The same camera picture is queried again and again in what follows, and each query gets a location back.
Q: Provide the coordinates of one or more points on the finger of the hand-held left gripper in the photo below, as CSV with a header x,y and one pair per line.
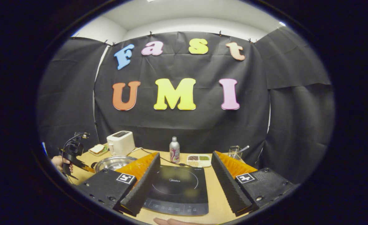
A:
x,y
83,167

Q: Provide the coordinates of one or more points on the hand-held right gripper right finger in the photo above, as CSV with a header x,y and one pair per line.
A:
x,y
226,184

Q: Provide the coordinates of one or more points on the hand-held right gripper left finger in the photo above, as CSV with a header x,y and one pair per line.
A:
x,y
144,184

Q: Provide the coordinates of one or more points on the stainless steel pot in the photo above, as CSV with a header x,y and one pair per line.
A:
x,y
112,163

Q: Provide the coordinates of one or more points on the black induction cooktop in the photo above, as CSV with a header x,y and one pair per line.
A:
x,y
177,187

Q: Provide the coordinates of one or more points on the small green plate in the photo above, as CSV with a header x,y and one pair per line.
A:
x,y
101,153

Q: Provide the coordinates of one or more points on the white bread slice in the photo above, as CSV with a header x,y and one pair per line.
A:
x,y
97,148

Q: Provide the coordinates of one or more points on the clear glass jar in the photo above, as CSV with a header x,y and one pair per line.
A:
x,y
234,153

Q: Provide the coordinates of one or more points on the white divided grain tray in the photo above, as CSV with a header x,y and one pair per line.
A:
x,y
199,161

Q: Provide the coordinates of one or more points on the white toaster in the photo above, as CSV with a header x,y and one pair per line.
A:
x,y
121,143

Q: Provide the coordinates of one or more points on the silver metal bottle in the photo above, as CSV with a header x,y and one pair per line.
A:
x,y
174,150

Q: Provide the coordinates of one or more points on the small ceiling light panel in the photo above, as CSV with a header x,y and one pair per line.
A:
x,y
282,23

